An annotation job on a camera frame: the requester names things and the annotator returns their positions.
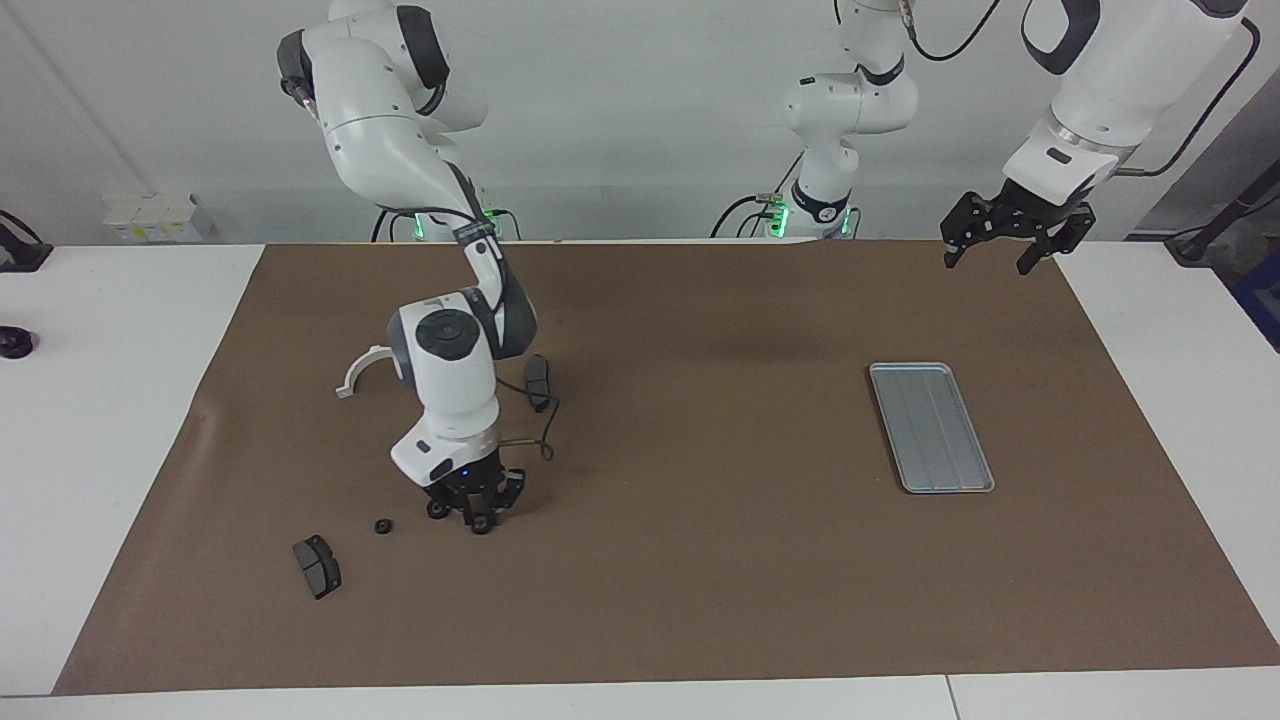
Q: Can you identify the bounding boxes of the silver metal tray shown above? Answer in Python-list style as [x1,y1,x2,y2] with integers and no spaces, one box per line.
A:
[868,362,996,495]

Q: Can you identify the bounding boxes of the black stand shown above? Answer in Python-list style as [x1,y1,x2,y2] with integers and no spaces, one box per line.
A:
[1165,165,1280,266]

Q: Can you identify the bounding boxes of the blue crate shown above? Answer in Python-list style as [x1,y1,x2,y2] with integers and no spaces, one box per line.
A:
[1228,250,1280,353]

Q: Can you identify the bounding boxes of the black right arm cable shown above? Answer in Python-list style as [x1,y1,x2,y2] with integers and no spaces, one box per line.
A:
[375,205,561,463]

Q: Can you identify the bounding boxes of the brown paper table mat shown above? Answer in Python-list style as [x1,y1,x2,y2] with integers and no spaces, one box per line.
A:
[52,240,1280,696]

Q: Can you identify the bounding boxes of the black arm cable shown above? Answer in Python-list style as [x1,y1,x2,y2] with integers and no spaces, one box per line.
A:
[375,205,561,463]
[900,0,1261,176]

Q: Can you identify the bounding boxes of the grooved dark grey brake pad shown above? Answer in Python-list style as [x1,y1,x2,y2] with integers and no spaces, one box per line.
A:
[292,535,343,600]

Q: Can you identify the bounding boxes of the white curved plastic bracket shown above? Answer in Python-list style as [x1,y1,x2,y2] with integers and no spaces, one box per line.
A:
[335,344,396,399]

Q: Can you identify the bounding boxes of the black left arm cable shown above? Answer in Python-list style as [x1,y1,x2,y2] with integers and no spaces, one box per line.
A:
[900,0,1261,176]

